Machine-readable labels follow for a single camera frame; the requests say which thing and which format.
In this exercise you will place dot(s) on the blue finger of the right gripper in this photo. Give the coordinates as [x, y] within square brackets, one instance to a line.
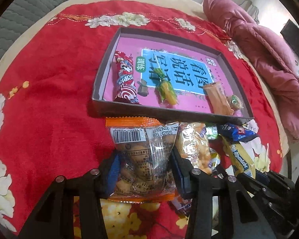
[260, 175]
[250, 184]

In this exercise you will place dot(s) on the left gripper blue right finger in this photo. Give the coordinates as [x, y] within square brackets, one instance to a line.
[181, 169]

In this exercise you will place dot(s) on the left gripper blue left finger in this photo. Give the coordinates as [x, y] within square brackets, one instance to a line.
[109, 172]

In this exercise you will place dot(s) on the yellow Alpenliebe candy pack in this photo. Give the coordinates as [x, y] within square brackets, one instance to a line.
[240, 159]

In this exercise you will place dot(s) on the yellow rice cracker bag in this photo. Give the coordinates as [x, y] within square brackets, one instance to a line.
[193, 145]

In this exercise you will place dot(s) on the white yellow wafer bar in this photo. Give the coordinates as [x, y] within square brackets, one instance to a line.
[215, 159]

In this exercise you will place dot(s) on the orange-edged clear biscuit bag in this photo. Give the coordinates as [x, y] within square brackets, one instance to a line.
[144, 146]

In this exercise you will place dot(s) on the blue Oreo cookie pack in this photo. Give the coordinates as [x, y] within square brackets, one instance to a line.
[236, 133]

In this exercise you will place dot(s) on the corn shaped lollipop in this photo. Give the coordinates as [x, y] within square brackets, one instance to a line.
[165, 89]

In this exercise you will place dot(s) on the orange clear snack pack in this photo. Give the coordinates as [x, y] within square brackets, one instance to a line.
[217, 99]

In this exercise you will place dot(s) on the round green-label pastry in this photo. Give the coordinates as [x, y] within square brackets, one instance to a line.
[235, 103]

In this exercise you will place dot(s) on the red panda candy pack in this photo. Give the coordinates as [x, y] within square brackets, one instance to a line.
[126, 88]

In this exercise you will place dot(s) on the dark Snickers bar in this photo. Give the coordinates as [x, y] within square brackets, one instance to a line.
[182, 206]

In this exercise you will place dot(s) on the green small snack pack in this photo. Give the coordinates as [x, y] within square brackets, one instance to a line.
[211, 131]

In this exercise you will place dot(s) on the grey box lid tray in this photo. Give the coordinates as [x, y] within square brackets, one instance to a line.
[117, 109]

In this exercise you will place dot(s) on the pink book in tray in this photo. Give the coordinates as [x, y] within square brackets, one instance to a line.
[187, 67]

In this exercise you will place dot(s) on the pink quilted duvet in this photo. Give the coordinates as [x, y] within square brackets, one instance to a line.
[272, 58]

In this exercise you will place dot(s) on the black television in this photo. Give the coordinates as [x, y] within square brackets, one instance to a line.
[290, 33]

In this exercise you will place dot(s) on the grey quilted headboard cover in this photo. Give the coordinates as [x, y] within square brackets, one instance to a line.
[19, 16]

